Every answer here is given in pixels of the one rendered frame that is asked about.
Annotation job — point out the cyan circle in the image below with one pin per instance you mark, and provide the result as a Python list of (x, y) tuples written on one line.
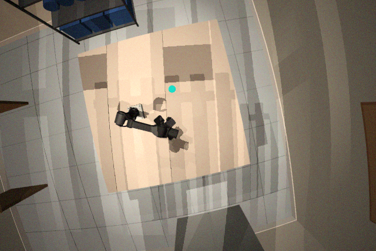
[(172, 88)]

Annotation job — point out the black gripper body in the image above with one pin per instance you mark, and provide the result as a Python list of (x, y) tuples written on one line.
[(158, 121)]

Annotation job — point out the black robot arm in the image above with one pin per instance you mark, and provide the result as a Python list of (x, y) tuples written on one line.
[(161, 130)]

